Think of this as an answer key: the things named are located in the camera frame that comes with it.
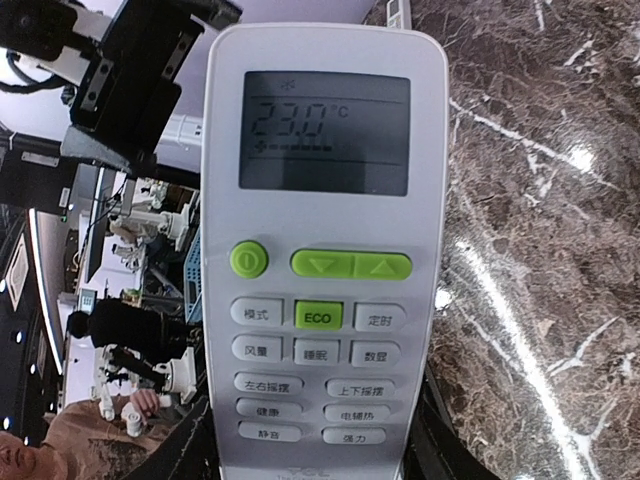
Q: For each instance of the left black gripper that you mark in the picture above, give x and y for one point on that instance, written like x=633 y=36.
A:
x=129 y=92

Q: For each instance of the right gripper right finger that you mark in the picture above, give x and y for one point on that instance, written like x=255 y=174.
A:
x=434 y=450

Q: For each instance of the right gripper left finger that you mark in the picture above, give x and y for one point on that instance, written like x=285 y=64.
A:
x=190 y=451

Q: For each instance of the white remote green buttons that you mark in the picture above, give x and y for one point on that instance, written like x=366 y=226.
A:
x=323 y=182

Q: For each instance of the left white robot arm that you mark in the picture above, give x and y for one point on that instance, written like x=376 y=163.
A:
x=185 y=131

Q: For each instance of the white remote on left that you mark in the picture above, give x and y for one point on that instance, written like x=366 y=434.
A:
x=398 y=14

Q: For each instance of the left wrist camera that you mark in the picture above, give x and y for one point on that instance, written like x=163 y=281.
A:
x=63 y=38

